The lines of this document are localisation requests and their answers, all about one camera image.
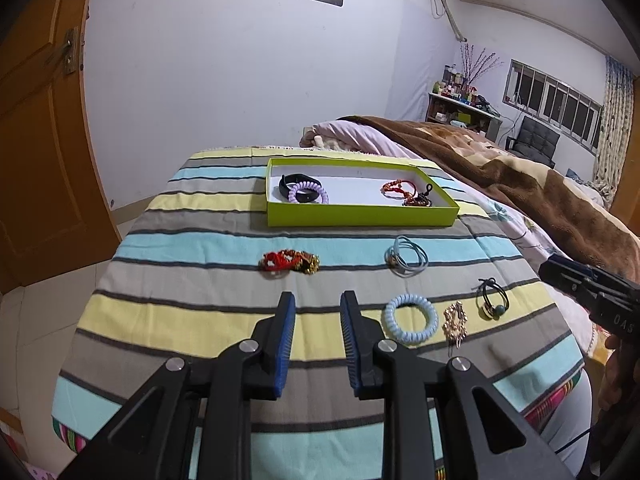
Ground gold chain hair clip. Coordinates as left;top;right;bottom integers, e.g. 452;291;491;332
442;301;471;348

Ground black hair tie green bead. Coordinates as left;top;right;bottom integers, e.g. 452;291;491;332
475;277;508;322

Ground pink quilt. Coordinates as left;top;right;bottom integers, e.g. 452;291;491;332
299;119;441;161

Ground row of bottles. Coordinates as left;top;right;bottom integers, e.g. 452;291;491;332
432;62;481;106

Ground red braided bracelet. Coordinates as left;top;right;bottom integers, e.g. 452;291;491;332
380;178;418;201

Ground pink flower branches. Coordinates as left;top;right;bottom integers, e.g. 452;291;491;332
460;42;503;86

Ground black chair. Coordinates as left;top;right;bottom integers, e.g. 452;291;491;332
505;116;561;168

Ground metal door latch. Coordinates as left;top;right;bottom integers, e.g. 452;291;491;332
47;27;86;76

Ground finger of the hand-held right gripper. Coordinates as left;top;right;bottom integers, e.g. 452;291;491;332
550;255;640;297
538;259;603;313

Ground light blue spiral hair tie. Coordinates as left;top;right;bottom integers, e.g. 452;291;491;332
381;293;440;345

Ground person's right hand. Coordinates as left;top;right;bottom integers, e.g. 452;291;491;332
597;332;626;411

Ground black wristband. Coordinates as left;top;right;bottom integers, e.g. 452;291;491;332
278;174;323;204

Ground patterned curtain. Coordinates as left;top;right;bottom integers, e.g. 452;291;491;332
592;55;636;211

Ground purple spiral hair tie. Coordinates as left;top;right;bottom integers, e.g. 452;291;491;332
288;180;331;205

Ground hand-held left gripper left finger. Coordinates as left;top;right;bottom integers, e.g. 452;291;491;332
60;291;297;480

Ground red and gold bracelet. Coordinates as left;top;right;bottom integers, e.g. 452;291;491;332
258;249;321;276

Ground thin light blue hair ties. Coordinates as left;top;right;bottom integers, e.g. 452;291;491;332
385;235;430;277

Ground brown plush blanket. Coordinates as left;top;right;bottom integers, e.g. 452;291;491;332
337;116;640;271

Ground air conditioner pipe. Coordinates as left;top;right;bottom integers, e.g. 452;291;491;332
430;0;468;43

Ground black cable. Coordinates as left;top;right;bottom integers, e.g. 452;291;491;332
557;425;593;453

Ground white shelf desk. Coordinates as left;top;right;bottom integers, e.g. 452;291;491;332
427;92;501;141

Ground green cardboard box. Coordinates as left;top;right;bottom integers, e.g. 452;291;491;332
265;157;460;228

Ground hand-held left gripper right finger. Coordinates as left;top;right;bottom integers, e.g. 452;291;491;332
340;289;576;480

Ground wooden door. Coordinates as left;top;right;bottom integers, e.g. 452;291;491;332
0;0;123;296

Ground barred window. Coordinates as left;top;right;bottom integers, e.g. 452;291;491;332
502;59;603;156

